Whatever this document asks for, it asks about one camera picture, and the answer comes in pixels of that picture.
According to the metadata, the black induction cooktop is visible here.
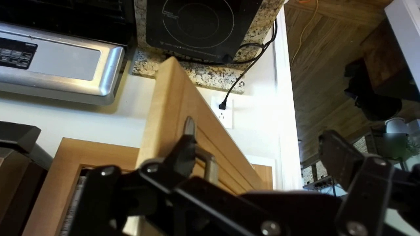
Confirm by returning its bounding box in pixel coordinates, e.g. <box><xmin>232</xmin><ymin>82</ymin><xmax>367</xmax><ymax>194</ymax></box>
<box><xmin>145</xmin><ymin>0</ymin><xmax>264</xmax><ymax>64</ymax></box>

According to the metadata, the black cable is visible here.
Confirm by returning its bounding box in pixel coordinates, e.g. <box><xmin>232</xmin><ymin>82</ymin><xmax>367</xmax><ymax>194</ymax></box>
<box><xmin>166</xmin><ymin>18</ymin><xmax>279</xmax><ymax>110</ymax></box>

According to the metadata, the dark brown cabinet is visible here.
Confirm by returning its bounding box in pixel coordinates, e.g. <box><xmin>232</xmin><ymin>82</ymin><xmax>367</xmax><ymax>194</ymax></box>
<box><xmin>0</xmin><ymin>121</ymin><xmax>53</xmax><ymax>231</ymax></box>

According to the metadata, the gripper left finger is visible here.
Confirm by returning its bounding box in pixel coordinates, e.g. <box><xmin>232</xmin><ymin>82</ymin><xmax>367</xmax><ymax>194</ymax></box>
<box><xmin>67</xmin><ymin>135</ymin><xmax>286</xmax><ymax>236</ymax></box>

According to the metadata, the green potted plant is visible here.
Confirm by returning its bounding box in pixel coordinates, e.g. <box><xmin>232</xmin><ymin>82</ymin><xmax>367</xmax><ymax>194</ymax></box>
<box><xmin>382</xmin><ymin>132</ymin><xmax>420</xmax><ymax>162</ymax></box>

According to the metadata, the silver cabinet door handle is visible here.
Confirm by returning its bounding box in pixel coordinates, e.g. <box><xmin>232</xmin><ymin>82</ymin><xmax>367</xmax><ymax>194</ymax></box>
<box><xmin>183</xmin><ymin>116</ymin><xmax>219</xmax><ymax>185</ymax></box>

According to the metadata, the white cup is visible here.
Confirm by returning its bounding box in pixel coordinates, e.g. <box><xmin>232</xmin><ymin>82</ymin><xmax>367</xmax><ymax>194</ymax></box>
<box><xmin>385</xmin><ymin>117</ymin><xmax>408</xmax><ymax>134</ymax></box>

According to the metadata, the white wall socket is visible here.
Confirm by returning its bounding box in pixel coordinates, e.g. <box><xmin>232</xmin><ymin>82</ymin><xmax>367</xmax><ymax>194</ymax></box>
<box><xmin>211</xmin><ymin>97</ymin><xmax>234</xmax><ymax>129</ymax></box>

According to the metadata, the wooden cabinet door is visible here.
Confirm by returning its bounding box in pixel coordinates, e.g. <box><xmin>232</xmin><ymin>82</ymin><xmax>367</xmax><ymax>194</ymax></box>
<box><xmin>123</xmin><ymin>57</ymin><xmax>268</xmax><ymax>236</ymax></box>

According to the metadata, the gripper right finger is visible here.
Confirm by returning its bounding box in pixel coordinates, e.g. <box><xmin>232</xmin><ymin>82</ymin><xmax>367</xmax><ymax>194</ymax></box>
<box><xmin>319</xmin><ymin>130</ymin><xmax>420</xmax><ymax>236</ymax></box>

